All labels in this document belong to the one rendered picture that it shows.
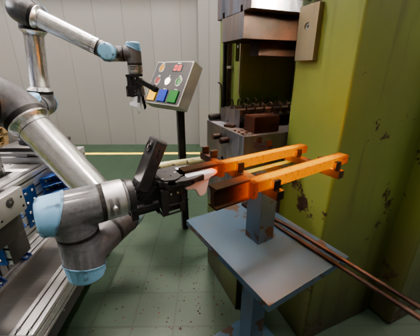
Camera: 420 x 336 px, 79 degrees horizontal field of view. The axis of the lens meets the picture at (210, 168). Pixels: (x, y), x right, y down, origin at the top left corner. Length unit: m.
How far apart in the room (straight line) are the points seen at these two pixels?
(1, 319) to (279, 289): 1.15
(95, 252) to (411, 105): 1.08
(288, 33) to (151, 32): 3.09
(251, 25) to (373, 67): 0.48
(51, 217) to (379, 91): 0.95
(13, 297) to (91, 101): 3.35
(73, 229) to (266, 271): 0.46
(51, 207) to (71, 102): 4.12
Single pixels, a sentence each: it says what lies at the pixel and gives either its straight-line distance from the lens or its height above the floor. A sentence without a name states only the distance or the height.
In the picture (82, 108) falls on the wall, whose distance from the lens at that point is 4.53.
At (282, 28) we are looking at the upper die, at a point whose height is 1.31.
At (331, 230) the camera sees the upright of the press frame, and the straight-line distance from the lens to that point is 1.09.
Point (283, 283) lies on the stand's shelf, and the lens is 0.70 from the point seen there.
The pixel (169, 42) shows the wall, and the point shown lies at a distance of 4.11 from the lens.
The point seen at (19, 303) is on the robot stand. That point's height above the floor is 0.21.
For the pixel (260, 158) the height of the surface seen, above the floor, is 0.94.
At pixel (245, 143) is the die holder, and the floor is 0.89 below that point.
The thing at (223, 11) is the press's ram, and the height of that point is 1.39.
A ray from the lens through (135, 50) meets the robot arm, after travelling 1.47.
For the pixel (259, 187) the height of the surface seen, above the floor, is 0.94.
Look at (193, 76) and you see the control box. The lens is 1.56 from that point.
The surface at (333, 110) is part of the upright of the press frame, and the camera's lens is 0.93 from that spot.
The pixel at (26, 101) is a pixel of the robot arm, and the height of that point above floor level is 1.09.
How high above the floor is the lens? 1.16
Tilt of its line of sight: 21 degrees down
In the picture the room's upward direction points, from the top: straight up
